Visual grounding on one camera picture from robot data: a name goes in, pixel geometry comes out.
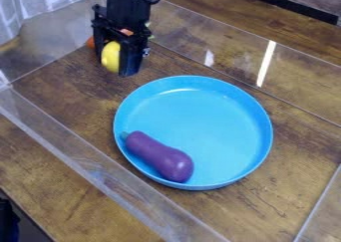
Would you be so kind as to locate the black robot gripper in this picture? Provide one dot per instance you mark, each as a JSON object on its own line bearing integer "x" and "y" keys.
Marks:
{"x": 123, "y": 13}

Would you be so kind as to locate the yellow toy lemon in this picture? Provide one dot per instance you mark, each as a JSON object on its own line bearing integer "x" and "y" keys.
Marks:
{"x": 111, "y": 57}

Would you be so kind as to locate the dark wooden baseboard strip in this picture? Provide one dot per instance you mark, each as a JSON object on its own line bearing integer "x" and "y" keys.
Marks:
{"x": 304, "y": 10}

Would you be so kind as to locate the blue round plastic tray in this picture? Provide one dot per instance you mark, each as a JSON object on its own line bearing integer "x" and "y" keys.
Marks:
{"x": 205, "y": 117}

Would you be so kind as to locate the clear acrylic enclosure wall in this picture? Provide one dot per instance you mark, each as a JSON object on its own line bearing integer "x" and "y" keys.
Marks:
{"x": 62, "y": 168}

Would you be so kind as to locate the orange toy carrot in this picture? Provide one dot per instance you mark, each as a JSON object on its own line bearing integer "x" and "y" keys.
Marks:
{"x": 121, "y": 32}

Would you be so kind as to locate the grey checkered curtain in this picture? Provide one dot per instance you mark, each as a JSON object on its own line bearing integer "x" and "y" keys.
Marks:
{"x": 15, "y": 11}

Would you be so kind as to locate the purple toy eggplant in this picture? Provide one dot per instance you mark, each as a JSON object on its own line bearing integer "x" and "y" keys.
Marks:
{"x": 169, "y": 161}

